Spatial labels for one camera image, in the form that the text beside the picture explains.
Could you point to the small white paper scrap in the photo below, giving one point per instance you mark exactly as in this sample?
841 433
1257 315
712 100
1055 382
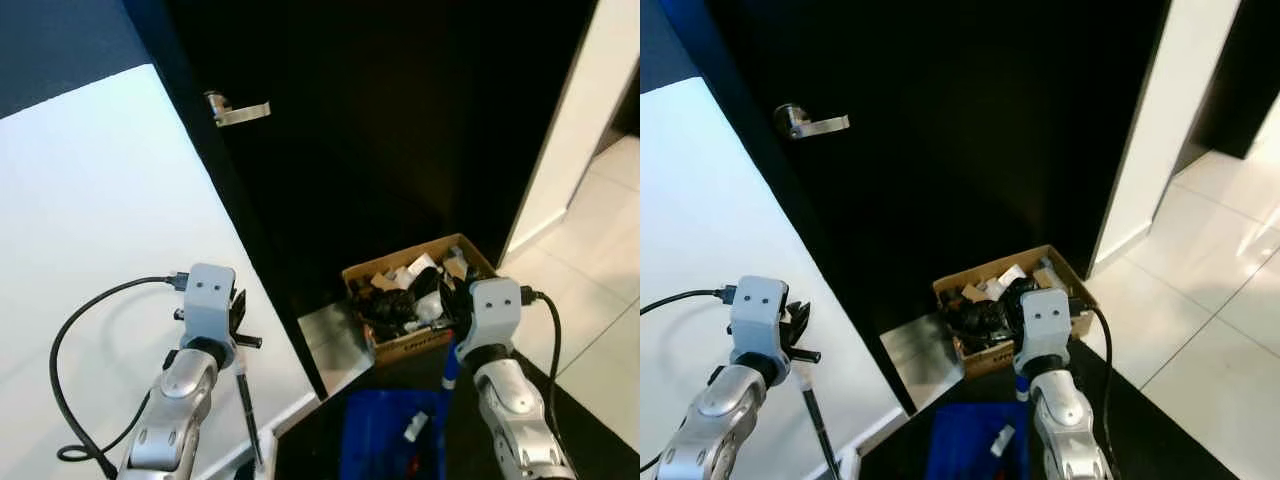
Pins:
1003 438
415 428

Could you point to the blue dustpan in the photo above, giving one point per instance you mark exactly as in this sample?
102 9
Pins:
375 440
960 450

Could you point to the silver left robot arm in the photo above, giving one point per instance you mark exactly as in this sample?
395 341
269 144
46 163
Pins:
170 420
715 425

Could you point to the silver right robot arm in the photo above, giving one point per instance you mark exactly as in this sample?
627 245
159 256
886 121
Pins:
515 420
1065 430

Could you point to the black floor mat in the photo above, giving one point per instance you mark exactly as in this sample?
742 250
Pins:
310 450
1160 440

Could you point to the black heap of items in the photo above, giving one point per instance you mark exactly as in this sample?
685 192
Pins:
975 318
395 310

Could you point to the brown cardboard box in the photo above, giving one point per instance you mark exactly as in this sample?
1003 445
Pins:
985 362
395 348

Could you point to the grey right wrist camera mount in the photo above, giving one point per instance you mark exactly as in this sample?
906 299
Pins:
495 310
1043 325

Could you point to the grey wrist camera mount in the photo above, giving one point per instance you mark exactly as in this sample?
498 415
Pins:
1043 325
757 310
495 310
208 295

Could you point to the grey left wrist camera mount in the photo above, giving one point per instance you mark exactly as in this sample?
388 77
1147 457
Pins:
757 310
208 295

